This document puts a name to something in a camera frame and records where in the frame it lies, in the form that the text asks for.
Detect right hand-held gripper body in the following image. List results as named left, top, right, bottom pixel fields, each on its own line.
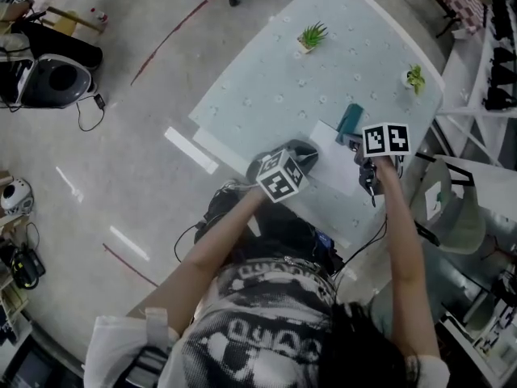
left=350, top=122, right=412, bottom=196

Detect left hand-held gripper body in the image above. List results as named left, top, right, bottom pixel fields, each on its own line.
left=246, top=138, right=320, bottom=205

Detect teal stapler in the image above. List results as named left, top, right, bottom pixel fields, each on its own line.
left=334, top=103, right=364, bottom=145

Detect white sheet of paper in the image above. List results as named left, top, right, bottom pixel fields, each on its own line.
left=309, top=120, right=363, bottom=197

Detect person's right forearm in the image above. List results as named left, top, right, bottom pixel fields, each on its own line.
left=373, top=154, right=441, bottom=357

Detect person's left forearm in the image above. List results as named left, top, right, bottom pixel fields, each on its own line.
left=137, top=186, right=271, bottom=331

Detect black trousers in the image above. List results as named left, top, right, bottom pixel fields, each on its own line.
left=193, top=195, right=344, bottom=276

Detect small leafy plant white pot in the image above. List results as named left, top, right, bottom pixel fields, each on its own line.
left=400, top=63, right=426, bottom=96

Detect white floral tablecloth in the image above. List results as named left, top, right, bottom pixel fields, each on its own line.
left=187, top=0, right=445, bottom=250

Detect grey-green chair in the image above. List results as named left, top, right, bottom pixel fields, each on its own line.
left=410, top=154, right=488, bottom=255

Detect white shelf rack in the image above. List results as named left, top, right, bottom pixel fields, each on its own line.
left=434, top=0, right=517, bottom=169

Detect green spiky plant in pot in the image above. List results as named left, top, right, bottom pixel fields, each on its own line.
left=296, top=21, right=329, bottom=53

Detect person's patterned shirt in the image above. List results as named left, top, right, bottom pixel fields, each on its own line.
left=83, top=256, right=452, bottom=388

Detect grey round appliance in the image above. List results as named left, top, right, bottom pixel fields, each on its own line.
left=15, top=53, right=98, bottom=109

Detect black and yellow device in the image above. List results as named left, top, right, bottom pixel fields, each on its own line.
left=8, top=247, right=47, bottom=290

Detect black cable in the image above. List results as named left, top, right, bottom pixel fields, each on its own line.
left=330, top=212, right=389, bottom=276

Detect black power adapter with cable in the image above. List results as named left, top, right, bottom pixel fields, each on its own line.
left=76, top=92, right=107, bottom=133

